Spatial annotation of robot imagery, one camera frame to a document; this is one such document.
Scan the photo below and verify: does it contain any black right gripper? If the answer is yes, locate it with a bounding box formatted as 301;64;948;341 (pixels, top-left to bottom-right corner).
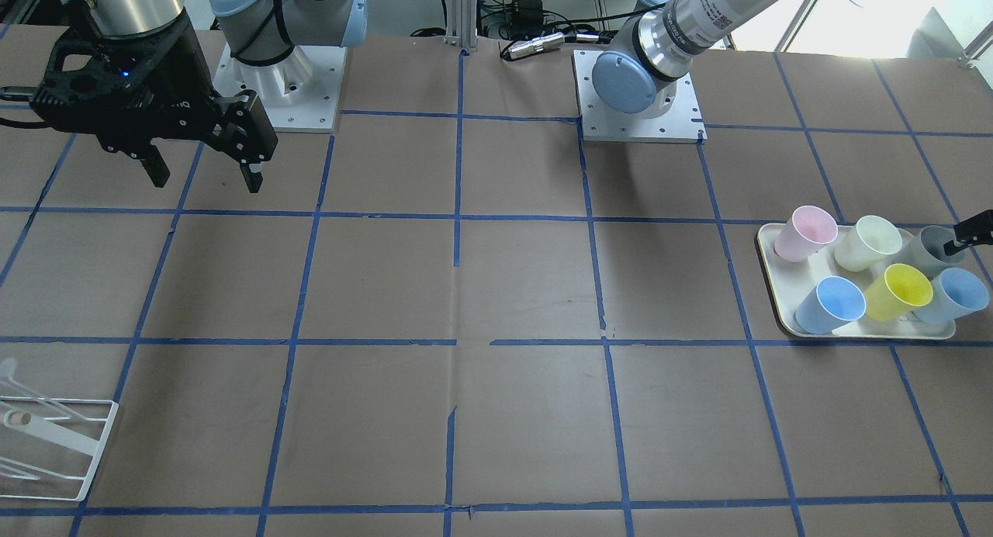
29;11;278;194

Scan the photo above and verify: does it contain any grey plastic cup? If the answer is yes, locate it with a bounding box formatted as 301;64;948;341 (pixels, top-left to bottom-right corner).
903;225;966;278

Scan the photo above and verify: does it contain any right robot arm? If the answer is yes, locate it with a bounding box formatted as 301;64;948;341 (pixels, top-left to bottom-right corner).
28;0;368;193

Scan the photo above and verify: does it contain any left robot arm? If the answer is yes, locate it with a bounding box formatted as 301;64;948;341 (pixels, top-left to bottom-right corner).
584;0;991;229

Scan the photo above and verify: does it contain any blue cup near tray corner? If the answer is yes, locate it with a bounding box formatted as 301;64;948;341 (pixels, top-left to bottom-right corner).
914;268;991;324

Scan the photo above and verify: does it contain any yellow plastic cup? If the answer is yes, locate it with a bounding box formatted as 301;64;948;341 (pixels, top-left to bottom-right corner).
864;262;934;322

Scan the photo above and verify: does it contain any pale green plastic cup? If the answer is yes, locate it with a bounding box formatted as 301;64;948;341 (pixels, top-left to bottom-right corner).
834;215;904;272

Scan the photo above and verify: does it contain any light blue plastic cup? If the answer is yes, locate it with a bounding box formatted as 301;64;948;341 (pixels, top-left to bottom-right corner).
794;275;867;334

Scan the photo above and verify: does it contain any pink plastic cup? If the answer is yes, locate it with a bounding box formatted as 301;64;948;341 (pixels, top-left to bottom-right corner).
773;205;839;262

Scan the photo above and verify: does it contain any cream plastic tray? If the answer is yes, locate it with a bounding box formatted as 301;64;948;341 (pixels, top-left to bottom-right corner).
756;223;957;341

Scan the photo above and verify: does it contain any black power adapter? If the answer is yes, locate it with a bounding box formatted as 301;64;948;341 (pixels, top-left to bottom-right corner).
503;0;544;34

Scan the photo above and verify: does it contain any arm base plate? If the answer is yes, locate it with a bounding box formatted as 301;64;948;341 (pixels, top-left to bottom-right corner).
213;46;348;133
573;50;707;144

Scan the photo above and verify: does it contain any aluminium frame post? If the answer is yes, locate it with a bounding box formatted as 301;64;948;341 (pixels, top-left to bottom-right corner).
443;0;481;55

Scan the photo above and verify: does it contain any white wire cup rack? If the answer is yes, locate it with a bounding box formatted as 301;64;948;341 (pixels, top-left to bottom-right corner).
1;358;119;503

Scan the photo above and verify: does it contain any silver cable connector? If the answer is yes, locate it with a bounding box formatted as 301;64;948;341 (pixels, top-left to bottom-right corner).
499;32;566;62

